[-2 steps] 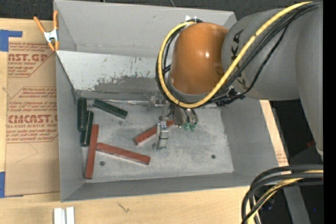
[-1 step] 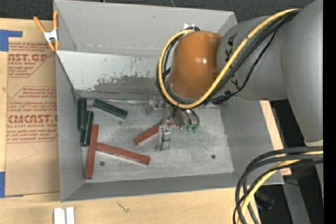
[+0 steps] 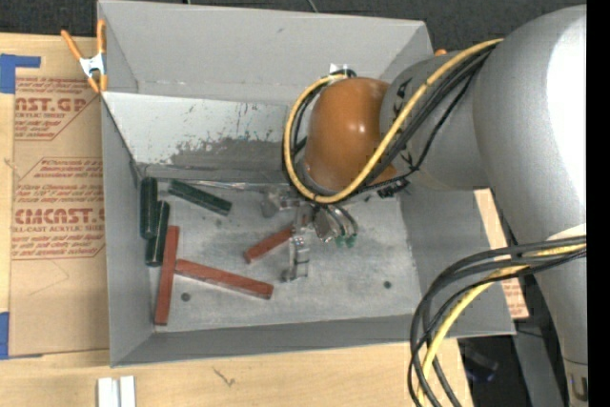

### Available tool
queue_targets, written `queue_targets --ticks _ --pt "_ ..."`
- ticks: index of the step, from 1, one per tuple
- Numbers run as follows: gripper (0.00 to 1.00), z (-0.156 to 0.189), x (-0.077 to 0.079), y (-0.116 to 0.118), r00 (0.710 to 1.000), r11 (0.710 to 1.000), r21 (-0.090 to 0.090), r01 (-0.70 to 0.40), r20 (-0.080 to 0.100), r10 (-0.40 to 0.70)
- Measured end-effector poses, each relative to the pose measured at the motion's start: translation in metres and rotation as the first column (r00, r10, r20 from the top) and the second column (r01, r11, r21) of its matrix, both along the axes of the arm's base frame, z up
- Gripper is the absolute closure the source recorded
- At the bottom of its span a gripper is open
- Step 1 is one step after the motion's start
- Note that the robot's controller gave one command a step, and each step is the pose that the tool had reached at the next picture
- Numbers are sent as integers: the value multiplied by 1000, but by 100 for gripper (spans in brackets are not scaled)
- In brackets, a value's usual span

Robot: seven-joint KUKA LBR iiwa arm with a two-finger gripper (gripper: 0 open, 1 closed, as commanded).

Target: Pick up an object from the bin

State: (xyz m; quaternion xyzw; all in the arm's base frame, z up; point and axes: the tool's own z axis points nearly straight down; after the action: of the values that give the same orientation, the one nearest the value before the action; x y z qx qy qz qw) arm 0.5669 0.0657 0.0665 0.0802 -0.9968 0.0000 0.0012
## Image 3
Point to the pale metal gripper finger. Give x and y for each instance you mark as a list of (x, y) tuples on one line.
[(299, 259), (275, 204)]

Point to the red-brown flat block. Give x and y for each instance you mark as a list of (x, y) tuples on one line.
[(224, 278), (167, 276), (267, 245)]

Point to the grey metal bin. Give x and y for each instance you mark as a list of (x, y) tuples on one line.
[(343, 262)]

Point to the dark green flat block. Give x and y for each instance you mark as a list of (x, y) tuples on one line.
[(148, 207), (157, 236), (200, 197)]

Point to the brown cardboard board red print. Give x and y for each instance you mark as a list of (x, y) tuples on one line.
[(52, 281)]

